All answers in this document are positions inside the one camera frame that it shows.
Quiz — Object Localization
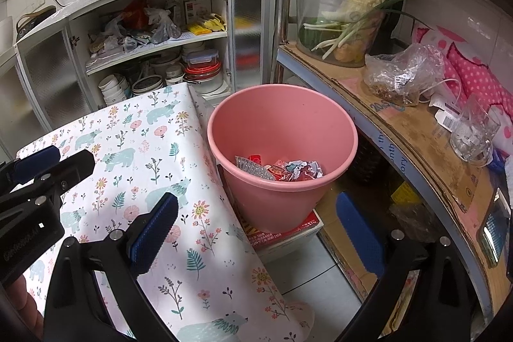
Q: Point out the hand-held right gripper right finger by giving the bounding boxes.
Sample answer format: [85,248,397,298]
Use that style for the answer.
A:
[336,192,482,342]

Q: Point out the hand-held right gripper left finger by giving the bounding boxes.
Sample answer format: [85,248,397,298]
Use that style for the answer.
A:
[42,192,179,342]

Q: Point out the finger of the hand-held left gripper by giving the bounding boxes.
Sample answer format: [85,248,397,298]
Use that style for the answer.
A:
[24,149,96,206]
[0,145,62,190]

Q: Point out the patterned wrapper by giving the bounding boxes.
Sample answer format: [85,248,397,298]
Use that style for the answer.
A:
[282,160,325,180]

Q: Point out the silver foil packet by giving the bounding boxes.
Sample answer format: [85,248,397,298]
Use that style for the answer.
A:
[233,155,277,181]

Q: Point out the pink plastic bucket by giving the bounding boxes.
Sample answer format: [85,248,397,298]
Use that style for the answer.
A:
[207,83,358,234]

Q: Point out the person's left hand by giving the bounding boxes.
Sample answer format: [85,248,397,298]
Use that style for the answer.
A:
[8,274,44,335]

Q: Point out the red and white carton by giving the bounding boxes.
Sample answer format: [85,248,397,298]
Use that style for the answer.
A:
[234,206,326,258]

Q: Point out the floral tablecloth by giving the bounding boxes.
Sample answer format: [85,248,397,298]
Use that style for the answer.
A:
[16,82,315,342]

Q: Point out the stack of white bowls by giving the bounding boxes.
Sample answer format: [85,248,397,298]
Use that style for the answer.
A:
[98,73,133,106]

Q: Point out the red snack packet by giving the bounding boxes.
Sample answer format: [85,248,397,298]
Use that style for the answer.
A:
[262,162,289,181]

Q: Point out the flattened cardboard sheet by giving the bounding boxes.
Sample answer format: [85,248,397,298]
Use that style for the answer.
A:
[281,43,503,295]

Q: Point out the stack of plates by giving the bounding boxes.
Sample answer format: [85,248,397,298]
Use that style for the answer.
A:
[131,74,165,96]

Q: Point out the white rice cooker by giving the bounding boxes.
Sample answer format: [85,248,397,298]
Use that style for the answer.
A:
[0,17,17,54]

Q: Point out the black smartphone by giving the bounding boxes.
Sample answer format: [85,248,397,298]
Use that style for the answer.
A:
[479,188,513,268]

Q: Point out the black electric cooker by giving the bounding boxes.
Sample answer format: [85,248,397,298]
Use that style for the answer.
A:
[16,5,57,38]

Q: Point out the white labelled packet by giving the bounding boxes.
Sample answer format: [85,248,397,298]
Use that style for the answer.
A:
[431,96,466,132]

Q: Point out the glass mug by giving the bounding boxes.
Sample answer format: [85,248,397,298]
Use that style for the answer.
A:
[450,94,501,167]

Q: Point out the white pot with red lid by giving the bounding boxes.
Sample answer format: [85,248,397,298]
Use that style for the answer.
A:
[182,59,223,94]

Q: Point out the clear bag with label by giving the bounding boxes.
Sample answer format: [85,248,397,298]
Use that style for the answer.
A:
[364,43,445,106]

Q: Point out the red plastic bag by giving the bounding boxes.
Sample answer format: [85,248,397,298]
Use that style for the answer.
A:
[122,0,149,30]

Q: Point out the grey plastic bag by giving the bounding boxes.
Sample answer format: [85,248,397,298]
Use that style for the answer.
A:
[144,7,182,44]

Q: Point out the clear lidded food container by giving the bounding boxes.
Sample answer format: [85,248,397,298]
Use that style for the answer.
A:
[183,49,219,66]

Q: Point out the yellow packets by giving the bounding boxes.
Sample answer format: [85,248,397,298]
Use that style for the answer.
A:
[188,14,227,35]

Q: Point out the pink dotted cloth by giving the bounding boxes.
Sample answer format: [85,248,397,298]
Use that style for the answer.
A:
[413,23,513,162]

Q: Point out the green onions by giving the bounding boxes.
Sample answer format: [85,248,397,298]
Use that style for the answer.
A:
[303,0,417,60]

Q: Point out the white printed carton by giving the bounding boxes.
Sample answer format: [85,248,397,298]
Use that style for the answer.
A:
[183,0,213,24]

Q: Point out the clear glass bowl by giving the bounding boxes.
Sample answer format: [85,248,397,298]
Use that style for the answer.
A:
[296,0,387,68]

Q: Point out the metal pole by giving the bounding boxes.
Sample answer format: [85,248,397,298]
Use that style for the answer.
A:
[269,0,297,84]

